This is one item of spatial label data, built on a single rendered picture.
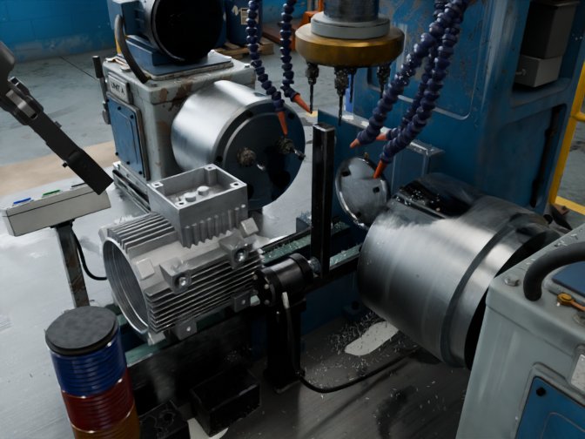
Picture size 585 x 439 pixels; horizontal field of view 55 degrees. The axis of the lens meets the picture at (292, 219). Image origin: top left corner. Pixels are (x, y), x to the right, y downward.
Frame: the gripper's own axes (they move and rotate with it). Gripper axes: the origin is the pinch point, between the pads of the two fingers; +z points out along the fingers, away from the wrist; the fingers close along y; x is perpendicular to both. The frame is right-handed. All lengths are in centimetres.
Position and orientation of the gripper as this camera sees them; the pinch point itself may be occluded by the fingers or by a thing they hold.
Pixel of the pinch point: (82, 165)
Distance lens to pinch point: 86.1
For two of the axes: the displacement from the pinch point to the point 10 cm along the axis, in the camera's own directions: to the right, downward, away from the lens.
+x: -6.8, 7.1, -1.9
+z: 4.0, 5.8, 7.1
